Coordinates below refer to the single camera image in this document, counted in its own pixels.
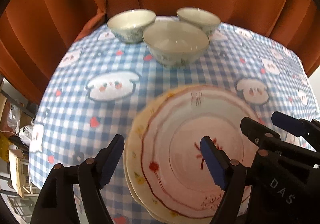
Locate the blue checked printed tablecloth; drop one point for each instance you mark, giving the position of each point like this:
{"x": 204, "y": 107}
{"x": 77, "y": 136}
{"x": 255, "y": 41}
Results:
{"x": 100, "y": 64}

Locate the pale green floral bowl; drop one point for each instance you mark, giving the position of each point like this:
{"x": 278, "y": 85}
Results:
{"x": 175, "y": 36}
{"x": 130, "y": 20}
{"x": 197, "y": 15}

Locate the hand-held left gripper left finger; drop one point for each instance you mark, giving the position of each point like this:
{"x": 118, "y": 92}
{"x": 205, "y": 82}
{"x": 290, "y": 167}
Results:
{"x": 111, "y": 164}

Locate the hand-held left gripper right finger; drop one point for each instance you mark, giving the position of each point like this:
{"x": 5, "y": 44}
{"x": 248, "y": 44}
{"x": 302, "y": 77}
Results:
{"x": 212, "y": 164}

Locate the red-rimmed white plate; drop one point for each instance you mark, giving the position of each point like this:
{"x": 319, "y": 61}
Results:
{"x": 175, "y": 139}

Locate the white crumpled plastic bag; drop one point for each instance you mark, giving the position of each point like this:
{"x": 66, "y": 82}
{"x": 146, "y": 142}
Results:
{"x": 25, "y": 131}

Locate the clear plastic bag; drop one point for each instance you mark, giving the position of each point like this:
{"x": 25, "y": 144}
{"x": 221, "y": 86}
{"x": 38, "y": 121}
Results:
{"x": 12, "y": 118}

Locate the scalloped yellow floral plate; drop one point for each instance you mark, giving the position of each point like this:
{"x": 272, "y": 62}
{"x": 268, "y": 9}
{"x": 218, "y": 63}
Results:
{"x": 133, "y": 144}

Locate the round yellow floral plate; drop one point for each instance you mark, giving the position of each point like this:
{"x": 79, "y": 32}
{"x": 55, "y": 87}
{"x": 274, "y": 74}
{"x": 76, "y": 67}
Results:
{"x": 140, "y": 201}

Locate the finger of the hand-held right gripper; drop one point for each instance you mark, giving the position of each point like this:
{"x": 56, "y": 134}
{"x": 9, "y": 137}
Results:
{"x": 252, "y": 126}
{"x": 285, "y": 120}

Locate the orange curtain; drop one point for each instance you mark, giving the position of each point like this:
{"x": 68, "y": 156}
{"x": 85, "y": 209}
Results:
{"x": 75, "y": 2}

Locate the cardboard box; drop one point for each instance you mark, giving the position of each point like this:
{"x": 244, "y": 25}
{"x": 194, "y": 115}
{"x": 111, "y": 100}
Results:
{"x": 18, "y": 174}

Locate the yellow package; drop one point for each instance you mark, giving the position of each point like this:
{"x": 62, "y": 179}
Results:
{"x": 3, "y": 146}

